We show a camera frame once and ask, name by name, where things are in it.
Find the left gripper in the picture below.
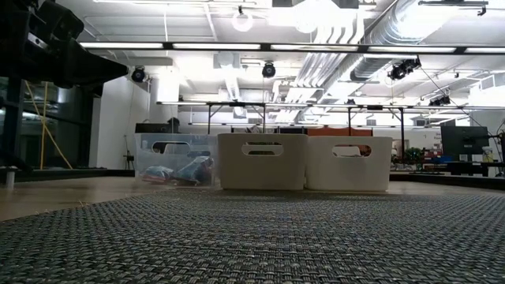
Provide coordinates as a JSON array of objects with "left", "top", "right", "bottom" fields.
[{"left": 0, "top": 0, "right": 129, "bottom": 90}]

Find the blue granola bar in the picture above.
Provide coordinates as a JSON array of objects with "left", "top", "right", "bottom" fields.
[
  {"left": 140, "top": 165, "right": 175, "bottom": 185},
  {"left": 173, "top": 155, "right": 216, "bottom": 186}
]

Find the long ceiling light strip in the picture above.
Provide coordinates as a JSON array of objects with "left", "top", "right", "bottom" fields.
[{"left": 78, "top": 41, "right": 505, "bottom": 55}]

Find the black background screen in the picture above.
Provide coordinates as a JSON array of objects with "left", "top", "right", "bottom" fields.
[{"left": 134, "top": 117, "right": 181, "bottom": 135}]

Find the black framed background table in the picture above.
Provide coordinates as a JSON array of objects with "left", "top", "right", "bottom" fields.
[{"left": 156, "top": 100, "right": 505, "bottom": 151}]

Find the clear plastic bin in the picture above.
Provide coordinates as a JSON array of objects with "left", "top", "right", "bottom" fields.
[{"left": 134, "top": 133, "right": 219, "bottom": 187}]

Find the white cylindrical foot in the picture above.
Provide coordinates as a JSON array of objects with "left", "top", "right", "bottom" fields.
[{"left": 4, "top": 165, "right": 17, "bottom": 190}]

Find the round ceiling lamp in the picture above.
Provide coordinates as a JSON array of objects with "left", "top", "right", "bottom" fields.
[{"left": 231, "top": 10, "right": 254, "bottom": 33}]

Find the grey woven table mat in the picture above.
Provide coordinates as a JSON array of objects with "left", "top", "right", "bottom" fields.
[{"left": 0, "top": 188, "right": 505, "bottom": 284}]

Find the orange background board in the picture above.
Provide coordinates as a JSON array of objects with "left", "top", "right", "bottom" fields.
[{"left": 307, "top": 126, "right": 374, "bottom": 137}]

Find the black computer monitor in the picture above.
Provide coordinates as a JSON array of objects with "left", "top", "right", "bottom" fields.
[{"left": 440, "top": 125, "right": 490, "bottom": 162}]

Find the yellow hanging cable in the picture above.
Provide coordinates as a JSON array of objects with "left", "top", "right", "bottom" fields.
[{"left": 24, "top": 80, "right": 74, "bottom": 170}]

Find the white plastic handled bin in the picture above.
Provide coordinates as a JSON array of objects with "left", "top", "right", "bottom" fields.
[
  {"left": 305, "top": 136, "right": 394, "bottom": 192},
  {"left": 216, "top": 133, "right": 309, "bottom": 191}
]

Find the silver ventilation duct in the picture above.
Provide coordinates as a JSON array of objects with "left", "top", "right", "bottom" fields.
[{"left": 350, "top": 0, "right": 466, "bottom": 82}]

